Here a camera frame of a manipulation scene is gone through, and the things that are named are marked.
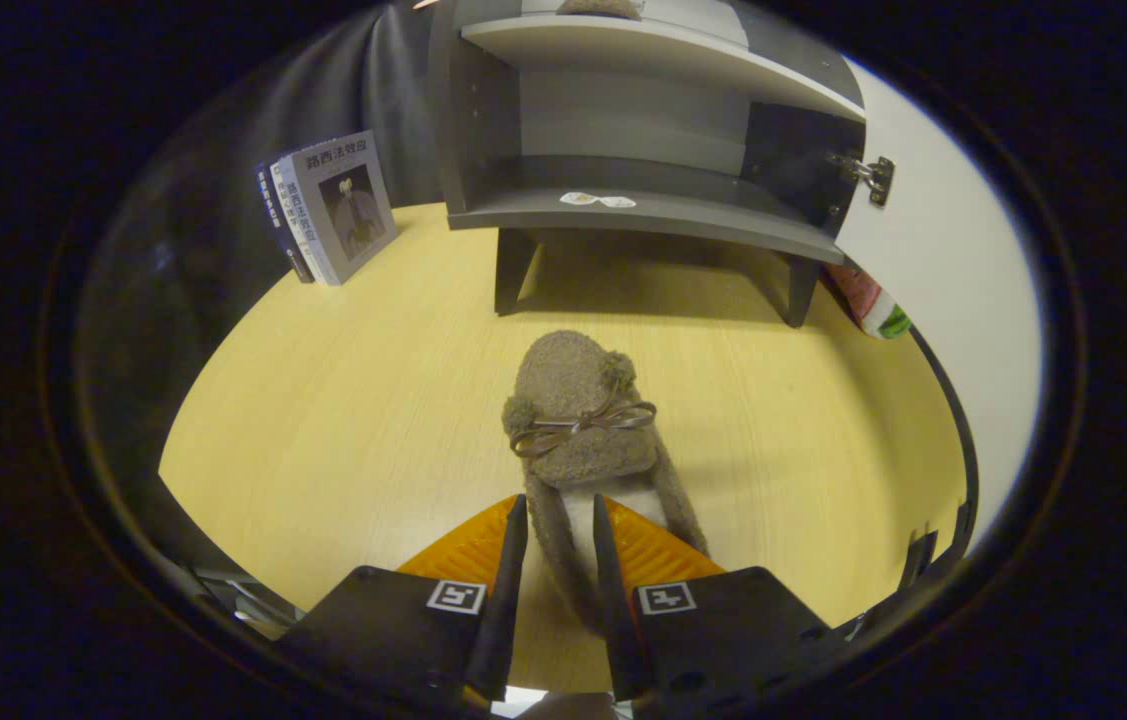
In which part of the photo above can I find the white shoe cabinet door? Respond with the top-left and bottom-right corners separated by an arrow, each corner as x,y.
828,55 -> 1044,561

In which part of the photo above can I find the brown fuzzy slipper shoe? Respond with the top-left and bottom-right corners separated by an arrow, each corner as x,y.
556,0 -> 644,21
501,330 -> 711,641

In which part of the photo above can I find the green striped watermelon toy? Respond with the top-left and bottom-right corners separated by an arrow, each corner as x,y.
823,262 -> 914,341

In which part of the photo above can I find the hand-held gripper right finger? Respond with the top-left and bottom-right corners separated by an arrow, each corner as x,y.
591,493 -> 849,711

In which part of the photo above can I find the dark blue book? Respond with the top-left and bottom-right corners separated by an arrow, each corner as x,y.
255,160 -> 316,284

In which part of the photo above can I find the grey shoe cabinet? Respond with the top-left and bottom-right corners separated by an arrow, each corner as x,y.
428,0 -> 869,329

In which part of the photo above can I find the metal door hinge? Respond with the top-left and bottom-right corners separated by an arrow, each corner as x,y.
828,150 -> 896,208

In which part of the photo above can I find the black backdrop cloth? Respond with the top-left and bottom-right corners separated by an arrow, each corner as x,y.
73,0 -> 444,501

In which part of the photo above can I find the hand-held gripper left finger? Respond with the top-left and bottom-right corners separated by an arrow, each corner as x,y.
278,493 -> 531,716

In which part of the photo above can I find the grey cover book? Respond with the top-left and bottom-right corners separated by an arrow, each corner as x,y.
275,130 -> 399,288

